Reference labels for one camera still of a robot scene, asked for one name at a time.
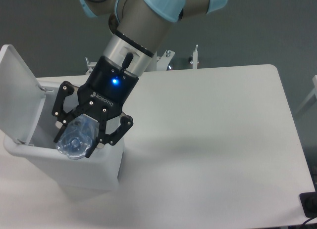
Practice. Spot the white trash can lid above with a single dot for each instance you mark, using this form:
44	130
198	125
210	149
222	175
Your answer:
22	99

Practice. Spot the white furniture leg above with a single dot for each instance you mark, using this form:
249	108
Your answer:
309	100

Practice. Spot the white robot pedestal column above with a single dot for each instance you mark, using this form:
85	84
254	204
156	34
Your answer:
113	24

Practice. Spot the white plastic trash can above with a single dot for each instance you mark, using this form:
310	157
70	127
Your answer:
99	171

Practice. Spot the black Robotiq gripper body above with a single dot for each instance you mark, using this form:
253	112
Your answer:
108	87

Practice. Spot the white pedestal base frame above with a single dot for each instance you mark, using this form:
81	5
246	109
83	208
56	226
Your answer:
165	62

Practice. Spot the black device at table edge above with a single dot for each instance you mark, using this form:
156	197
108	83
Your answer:
309	203

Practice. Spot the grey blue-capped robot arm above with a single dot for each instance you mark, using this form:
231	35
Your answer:
143	24

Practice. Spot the crushed clear plastic bottle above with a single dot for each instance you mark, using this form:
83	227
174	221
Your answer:
78	138

